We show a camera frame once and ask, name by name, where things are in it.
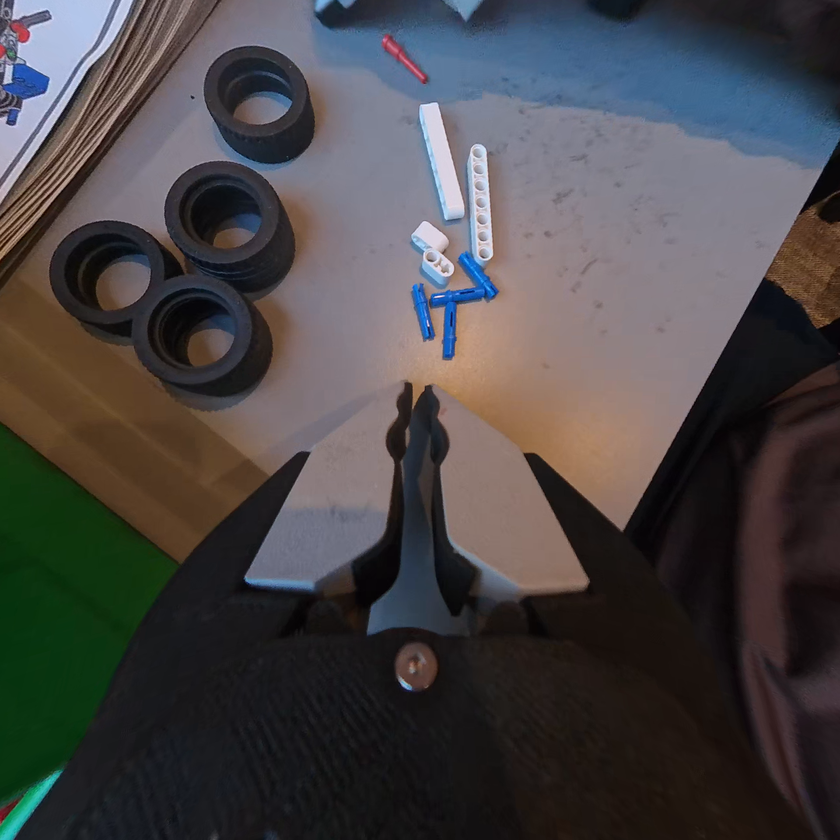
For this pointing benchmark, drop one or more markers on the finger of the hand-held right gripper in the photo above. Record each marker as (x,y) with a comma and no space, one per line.
(467,8)
(334,12)

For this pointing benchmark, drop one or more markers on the black toy tire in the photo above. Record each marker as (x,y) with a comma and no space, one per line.
(220,92)
(148,334)
(65,275)
(180,216)

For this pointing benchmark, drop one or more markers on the small red toy pin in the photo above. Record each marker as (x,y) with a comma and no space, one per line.
(405,59)

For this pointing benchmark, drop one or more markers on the thin white toy beam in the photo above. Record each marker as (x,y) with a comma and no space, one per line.
(441,161)

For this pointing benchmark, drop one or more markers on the white toy beam with holes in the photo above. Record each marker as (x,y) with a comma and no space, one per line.
(480,203)

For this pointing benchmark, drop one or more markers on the green plastic bin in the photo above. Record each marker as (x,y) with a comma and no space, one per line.
(65,590)

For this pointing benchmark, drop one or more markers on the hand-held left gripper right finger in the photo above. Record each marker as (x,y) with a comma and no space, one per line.
(512,525)

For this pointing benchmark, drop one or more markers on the small blue toy pin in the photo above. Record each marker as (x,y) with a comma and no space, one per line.
(478,275)
(422,312)
(449,331)
(456,296)

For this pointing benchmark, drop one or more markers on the small white toy piece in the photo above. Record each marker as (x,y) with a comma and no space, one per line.
(430,235)

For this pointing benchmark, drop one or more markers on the toy car instruction booklet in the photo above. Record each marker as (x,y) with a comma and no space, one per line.
(98,131)

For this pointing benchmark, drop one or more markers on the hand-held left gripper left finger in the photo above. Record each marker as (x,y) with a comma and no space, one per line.
(321,518)

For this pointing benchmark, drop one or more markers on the small white toy brick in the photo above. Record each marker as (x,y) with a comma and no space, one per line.
(433,272)

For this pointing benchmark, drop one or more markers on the person's dark clothing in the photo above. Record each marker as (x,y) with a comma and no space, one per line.
(787,525)

